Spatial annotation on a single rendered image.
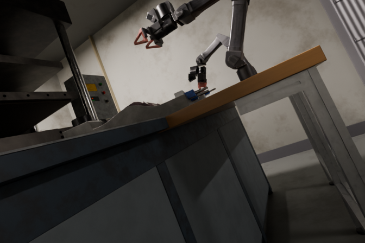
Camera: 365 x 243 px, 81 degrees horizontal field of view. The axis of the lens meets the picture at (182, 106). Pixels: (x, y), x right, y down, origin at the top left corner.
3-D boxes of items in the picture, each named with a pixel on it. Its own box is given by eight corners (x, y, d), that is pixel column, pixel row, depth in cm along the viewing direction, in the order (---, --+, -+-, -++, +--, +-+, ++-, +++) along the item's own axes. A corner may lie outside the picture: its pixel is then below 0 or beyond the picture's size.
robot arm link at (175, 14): (151, 6, 95) (173, -11, 90) (161, 13, 103) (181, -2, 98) (162, 29, 94) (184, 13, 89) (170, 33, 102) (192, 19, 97)
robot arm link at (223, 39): (193, 59, 160) (221, 28, 144) (199, 60, 168) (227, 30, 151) (202, 72, 157) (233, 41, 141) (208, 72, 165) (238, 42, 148)
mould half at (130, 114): (196, 110, 101) (188, 89, 102) (190, 108, 75) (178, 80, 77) (106, 148, 108) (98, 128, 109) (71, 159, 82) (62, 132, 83)
